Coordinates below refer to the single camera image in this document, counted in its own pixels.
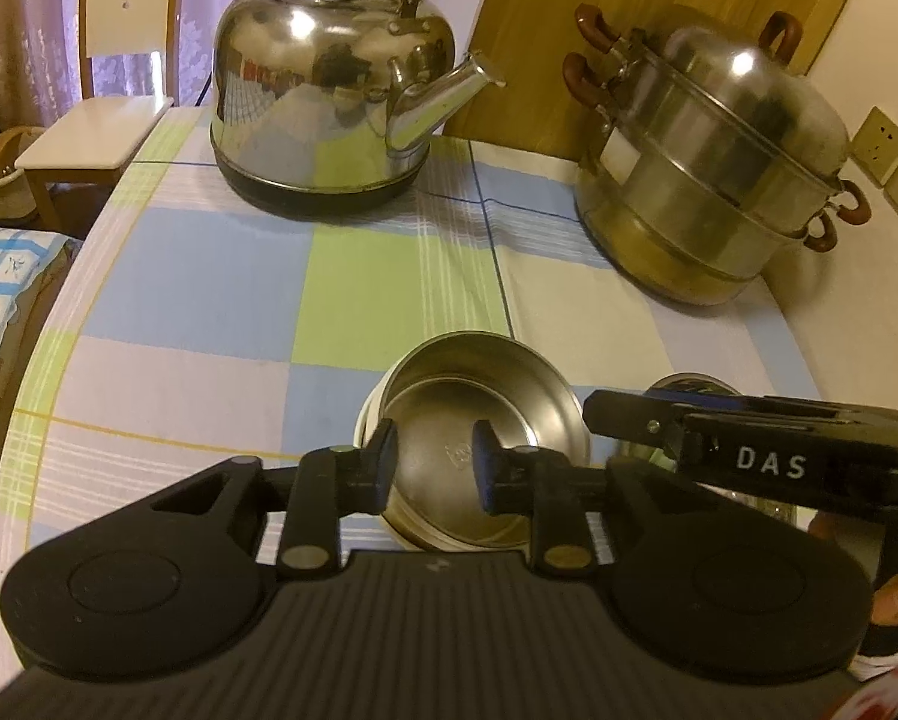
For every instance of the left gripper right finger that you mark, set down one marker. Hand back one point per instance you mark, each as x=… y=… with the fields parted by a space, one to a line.
x=540 y=485

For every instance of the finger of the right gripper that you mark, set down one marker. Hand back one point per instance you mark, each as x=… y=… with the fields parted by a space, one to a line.
x=782 y=406
x=637 y=422

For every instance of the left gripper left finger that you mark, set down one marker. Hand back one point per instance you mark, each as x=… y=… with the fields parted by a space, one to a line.
x=328 y=485

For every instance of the cream round plastic bowl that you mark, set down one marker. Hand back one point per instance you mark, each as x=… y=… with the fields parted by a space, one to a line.
x=368 y=416

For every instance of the small stainless steel bowl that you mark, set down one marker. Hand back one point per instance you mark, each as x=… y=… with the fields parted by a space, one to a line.
x=434 y=395

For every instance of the checkered blue green tablecloth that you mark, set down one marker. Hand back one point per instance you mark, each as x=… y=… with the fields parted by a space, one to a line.
x=193 y=326

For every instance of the stacked steel steamer pot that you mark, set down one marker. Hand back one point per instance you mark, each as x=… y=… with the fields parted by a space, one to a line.
x=712 y=155

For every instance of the stainless steel kettle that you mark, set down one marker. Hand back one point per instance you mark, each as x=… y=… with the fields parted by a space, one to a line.
x=327 y=107

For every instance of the woven basket on floor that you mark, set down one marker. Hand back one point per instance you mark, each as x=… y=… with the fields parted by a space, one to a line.
x=17 y=205

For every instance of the white wooden chair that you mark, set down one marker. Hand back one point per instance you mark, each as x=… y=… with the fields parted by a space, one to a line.
x=128 y=68

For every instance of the purple sheer curtain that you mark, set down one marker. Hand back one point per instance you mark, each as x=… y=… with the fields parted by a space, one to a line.
x=36 y=15

